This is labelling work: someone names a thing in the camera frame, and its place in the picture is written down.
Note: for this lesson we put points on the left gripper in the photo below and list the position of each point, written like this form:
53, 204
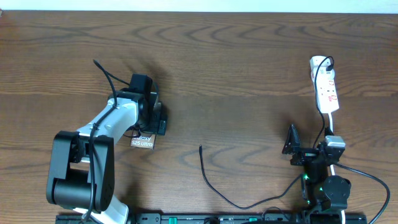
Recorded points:
157, 119

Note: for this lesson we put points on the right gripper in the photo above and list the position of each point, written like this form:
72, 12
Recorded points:
292, 142

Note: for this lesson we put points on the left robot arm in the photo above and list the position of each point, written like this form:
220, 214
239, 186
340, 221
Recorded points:
81, 173

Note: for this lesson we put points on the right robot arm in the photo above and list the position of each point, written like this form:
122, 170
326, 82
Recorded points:
326, 194

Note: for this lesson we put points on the white power strip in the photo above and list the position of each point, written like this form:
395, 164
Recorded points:
322, 71

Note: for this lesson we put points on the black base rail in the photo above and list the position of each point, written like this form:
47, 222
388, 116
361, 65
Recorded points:
273, 217

